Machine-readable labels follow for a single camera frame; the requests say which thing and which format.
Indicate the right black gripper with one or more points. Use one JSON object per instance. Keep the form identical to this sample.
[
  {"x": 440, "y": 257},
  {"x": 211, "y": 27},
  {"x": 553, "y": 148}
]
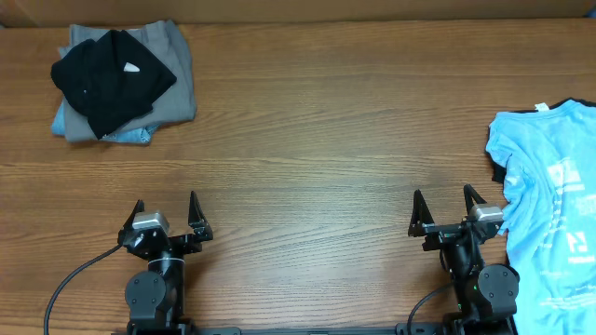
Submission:
[{"x": 442, "y": 234}]

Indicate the black t-shirt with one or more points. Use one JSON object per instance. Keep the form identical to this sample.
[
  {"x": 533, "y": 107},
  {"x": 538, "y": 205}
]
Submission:
[{"x": 499, "y": 171}]

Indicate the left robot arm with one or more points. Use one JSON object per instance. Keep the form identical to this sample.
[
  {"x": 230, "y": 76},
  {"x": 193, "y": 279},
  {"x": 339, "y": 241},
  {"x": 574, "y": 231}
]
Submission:
[{"x": 155, "y": 297}]

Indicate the light blue printed t-shirt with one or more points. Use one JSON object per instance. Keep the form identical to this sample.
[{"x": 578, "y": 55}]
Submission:
[{"x": 549, "y": 218}]

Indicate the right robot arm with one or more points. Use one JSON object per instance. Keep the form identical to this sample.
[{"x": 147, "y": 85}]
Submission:
[{"x": 485, "y": 294}]

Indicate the folded blue jeans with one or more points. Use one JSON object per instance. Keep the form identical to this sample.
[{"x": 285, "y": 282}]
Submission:
[{"x": 141, "y": 135}]

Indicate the folded black garment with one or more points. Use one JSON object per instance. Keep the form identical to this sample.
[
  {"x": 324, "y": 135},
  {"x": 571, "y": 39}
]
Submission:
[{"x": 111, "y": 81}]

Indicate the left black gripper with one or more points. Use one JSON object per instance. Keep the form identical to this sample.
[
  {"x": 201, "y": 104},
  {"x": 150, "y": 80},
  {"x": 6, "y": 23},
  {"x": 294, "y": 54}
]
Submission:
[{"x": 200, "y": 227}]

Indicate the folded grey garment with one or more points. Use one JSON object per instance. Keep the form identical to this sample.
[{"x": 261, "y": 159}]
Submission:
[{"x": 164, "y": 39}]

